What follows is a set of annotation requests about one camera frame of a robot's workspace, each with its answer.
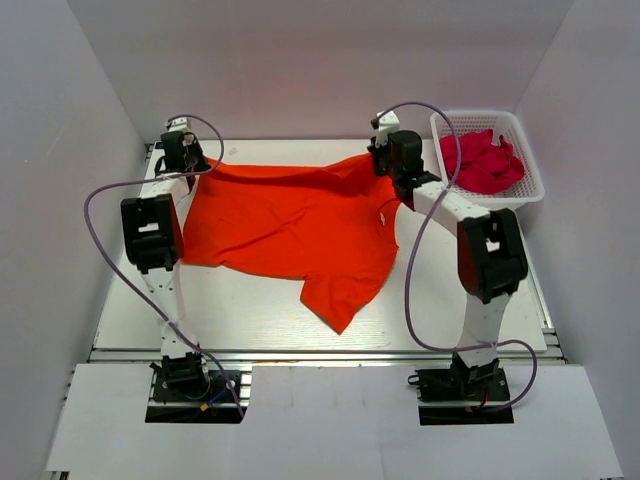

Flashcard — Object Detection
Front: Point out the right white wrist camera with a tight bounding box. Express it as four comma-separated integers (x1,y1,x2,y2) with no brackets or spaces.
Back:
370,110,400,148

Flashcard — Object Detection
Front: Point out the white plastic basket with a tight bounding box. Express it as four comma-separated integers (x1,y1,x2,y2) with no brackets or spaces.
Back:
430,110,545,210

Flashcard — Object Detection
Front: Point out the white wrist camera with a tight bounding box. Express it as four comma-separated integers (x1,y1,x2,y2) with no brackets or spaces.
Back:
165,116,191,132
370,110,400,148

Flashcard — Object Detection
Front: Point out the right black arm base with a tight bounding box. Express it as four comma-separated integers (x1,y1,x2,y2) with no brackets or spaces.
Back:
407,354,510,404

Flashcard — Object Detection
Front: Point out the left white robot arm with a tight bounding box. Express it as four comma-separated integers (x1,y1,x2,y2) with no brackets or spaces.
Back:
121,126,208,360

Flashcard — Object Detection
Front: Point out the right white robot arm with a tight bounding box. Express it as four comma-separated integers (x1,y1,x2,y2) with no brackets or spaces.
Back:
368,127,529,399

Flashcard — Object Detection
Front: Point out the magenta t shirt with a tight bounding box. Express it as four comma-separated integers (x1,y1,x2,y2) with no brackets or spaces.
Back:
455,129,525,195

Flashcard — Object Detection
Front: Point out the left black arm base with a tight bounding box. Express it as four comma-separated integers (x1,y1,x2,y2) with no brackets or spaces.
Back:
150,353,242,404

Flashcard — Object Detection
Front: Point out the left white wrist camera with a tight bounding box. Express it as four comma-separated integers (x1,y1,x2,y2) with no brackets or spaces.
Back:
165,116,191,132

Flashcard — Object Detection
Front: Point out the orange t shirt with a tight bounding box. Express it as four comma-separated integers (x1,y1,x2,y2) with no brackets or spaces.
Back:
183,153,400,334

